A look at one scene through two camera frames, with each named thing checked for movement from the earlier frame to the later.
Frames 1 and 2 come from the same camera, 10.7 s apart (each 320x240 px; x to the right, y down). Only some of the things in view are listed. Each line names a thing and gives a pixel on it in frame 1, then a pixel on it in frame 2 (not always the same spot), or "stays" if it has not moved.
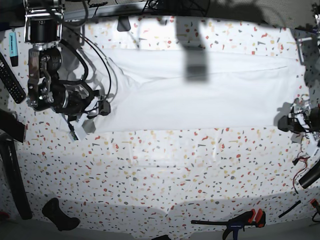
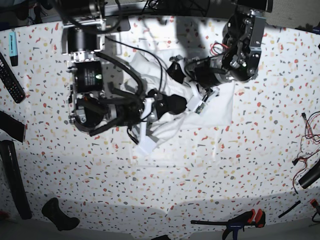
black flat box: (9, 125) stays
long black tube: (9, 157) stays
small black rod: (299, 202) stays
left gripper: (77, 101) -> (174, 104)
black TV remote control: (13, 85) stays
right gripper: (303, 119) -> (207, 81)
